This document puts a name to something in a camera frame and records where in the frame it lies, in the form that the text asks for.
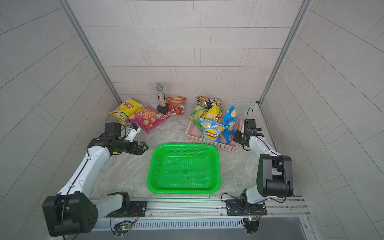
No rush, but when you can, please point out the light blue chips bag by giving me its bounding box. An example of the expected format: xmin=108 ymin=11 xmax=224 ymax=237
xmin=200 ymin=118 xmax=228 ymax=143

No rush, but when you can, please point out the yellow chips bag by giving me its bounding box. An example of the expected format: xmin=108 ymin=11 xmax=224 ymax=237
xmin=203 ymin=103 xmax=223 ymax=124
xmin=110 ymin=98 xmax=145 ymax=125

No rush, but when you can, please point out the pink chips bag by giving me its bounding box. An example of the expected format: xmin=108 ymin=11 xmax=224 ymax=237
xmin=129 ymin=107 xmax=169 ymax=135

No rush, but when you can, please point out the pink plastic basket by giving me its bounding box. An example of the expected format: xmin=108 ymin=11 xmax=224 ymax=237
xmin=186 ymin=113 xmax=242 ymax=152

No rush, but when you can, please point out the black orange snack bag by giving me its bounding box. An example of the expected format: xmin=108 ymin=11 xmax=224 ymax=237
xmin=195 ymin=96 xmax=222 ymax=110

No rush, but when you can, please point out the green cucumber chips bag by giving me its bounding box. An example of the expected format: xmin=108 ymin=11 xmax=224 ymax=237
xmin=189 ymin=106 xmax=207 ymax=131

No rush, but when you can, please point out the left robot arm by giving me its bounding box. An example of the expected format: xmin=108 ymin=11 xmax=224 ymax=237
xmin=42 ymin=123 xmax=149 ymax=238

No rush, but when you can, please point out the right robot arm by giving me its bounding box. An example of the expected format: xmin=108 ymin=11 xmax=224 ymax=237
xmin=234 ymin=131 xmax=294 ymax=206

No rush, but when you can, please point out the green plastic basket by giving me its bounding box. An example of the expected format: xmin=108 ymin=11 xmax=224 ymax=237
xmin=147 ymin=144 xmax=221 ymax=195

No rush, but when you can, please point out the red chips bag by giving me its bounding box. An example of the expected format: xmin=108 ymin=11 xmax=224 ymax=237
xmin=166 ymin=97 xmax=187 ymax=115

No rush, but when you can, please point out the glass jar on stand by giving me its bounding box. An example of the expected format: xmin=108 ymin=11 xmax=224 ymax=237
xmin=156 ymin=83 xmax=169 ymax=114

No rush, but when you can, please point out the left circuit board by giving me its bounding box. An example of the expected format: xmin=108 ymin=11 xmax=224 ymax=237
xmin=112 ymin=221 xmax=133 ymax=238

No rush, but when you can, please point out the circuit board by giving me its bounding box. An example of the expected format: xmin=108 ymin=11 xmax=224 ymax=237
xmin=112 ymin=221 xmax=133 ymax=238
xmin=242 ymin=218 xmax=260 ymax=235

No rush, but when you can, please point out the right circuit board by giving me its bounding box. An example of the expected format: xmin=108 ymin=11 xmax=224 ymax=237
xmin=242 ymin=218 xmax=260 ymax=235

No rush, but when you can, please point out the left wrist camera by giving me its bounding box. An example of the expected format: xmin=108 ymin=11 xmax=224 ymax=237
xmin=125 ymin=124 xmax=141 ymax=142

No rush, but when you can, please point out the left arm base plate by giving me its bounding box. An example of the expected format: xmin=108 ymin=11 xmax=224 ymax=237
xmin=106 ymin=201 xmax=148 ymax=218

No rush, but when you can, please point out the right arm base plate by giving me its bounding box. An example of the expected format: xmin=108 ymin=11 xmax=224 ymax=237
xmin=224 ymin=199 xmax=268 ymax=216

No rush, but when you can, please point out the aluminium rail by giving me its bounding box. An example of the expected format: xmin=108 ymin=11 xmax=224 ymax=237
xmin=111 ymin=197 xmax=311 ymax=226

